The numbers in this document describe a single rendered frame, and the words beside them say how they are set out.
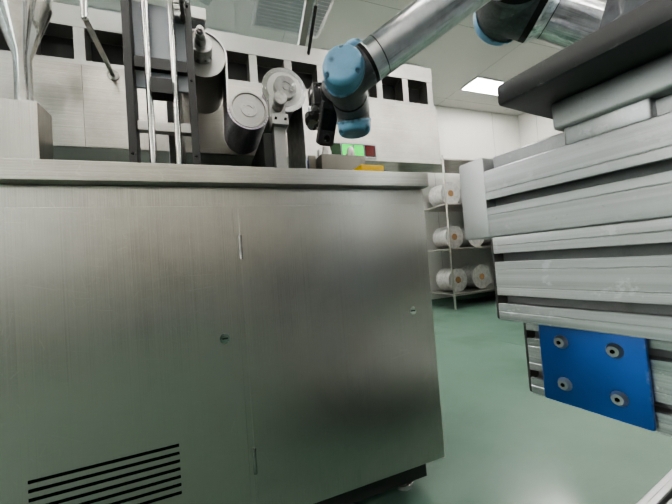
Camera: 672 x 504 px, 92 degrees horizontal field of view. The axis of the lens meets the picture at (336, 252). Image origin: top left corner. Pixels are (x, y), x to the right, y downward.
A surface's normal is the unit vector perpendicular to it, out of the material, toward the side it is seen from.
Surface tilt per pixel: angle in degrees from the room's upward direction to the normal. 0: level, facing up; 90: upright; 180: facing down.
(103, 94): 90
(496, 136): 90
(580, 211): 90
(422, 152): 90
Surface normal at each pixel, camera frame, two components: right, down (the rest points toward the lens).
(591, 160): -0.88, 0.05
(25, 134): 0.36, -0.06
